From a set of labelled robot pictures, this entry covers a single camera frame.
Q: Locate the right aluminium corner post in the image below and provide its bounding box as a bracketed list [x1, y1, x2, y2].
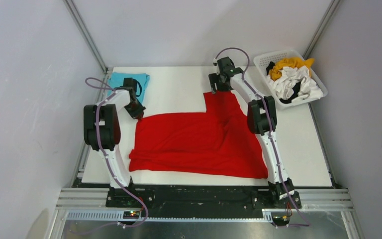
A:
[302, 0, 342, 58]

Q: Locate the folded light blue t-shirt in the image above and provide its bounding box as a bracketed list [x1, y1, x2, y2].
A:
[108, 72, 150, 103]

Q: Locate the aluminium corner post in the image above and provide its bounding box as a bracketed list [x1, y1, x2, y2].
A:
[63, 0, 108, 74]
[302, 0, 342, 58]

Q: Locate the black crumpled garment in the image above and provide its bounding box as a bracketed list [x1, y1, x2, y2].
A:
[266, 61, 302, 105]

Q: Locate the small circuit board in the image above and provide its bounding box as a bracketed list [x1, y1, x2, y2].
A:
[272, 216, 290, 227]
[122, 211, 141, 220]

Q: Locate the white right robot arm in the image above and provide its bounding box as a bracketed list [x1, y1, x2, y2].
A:
[209, 57, 301, 211]

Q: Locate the yellow crumpled t-shirt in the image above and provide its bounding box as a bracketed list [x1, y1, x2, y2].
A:
[267, 57, 315, 81]

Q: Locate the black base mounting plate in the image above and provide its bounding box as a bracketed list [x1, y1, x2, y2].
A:
[105, 184, 294, 220]

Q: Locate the aluminium frame rail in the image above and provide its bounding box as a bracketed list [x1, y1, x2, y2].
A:
[57, 188, 354, 223]

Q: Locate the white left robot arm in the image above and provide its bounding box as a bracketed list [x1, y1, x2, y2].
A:
[83, 78, 146, 188]

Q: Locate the white crumpled t-shirt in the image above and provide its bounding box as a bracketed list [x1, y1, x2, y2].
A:
[267, 66, 324, 103]

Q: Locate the left aluminium corner post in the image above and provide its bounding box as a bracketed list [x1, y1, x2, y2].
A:
[63, 0, 108, 74]

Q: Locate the left small circuit board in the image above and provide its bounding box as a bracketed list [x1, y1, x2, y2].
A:
[122, 211, 141, 220]

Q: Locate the right small circuit board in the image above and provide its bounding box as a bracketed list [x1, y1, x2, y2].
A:
[272, 216, 290, 227]

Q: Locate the red t-shirt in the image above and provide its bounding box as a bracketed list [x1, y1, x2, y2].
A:
[129, 92, 268, 179]

